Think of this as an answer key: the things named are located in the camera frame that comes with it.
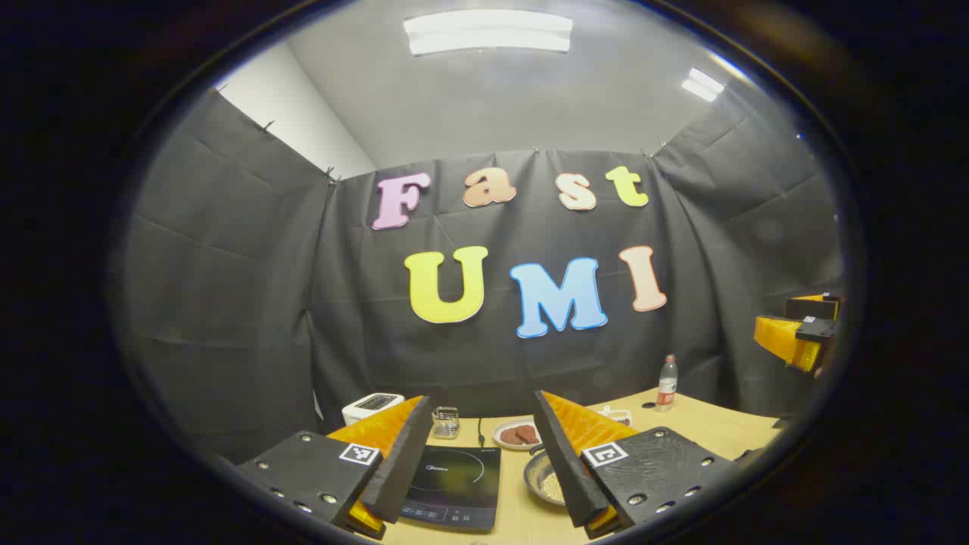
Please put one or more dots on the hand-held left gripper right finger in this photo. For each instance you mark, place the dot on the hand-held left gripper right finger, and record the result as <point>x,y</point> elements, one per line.
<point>564,469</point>

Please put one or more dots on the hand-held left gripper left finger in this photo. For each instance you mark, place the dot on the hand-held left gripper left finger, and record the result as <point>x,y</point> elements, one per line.
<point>401,469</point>

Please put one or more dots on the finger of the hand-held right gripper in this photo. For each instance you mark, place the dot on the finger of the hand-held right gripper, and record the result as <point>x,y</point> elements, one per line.
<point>783,337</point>
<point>814,307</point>

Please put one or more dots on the stainless steel pot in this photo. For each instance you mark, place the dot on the stainless steel pot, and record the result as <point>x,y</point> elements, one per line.
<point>539,477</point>

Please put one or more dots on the black induction cooktop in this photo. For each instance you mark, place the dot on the black induction cooktop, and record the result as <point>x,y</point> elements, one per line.
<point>454,484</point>

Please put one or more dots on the heap of yellow soybeans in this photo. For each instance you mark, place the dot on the heap of yellow soybeans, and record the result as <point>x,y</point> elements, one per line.
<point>555,488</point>

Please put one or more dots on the red meat slices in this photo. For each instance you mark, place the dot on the red meat slices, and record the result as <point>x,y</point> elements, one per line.
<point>519,434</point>

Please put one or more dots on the white toaster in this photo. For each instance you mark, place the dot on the white toaster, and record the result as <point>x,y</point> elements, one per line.
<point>363,413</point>

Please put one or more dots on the white round plate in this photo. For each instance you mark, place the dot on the white round plate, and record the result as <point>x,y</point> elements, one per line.
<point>501,441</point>

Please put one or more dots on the white divided dish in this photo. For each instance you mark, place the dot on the white divided dish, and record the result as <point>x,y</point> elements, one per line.
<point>617,415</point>

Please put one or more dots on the clear plastic water bottle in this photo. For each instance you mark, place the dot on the clear plastic water bottle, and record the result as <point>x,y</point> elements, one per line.
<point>667,386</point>

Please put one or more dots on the large ceiling light panel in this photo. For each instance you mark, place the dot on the large ceiling light panel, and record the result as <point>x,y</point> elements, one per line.
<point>488,32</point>

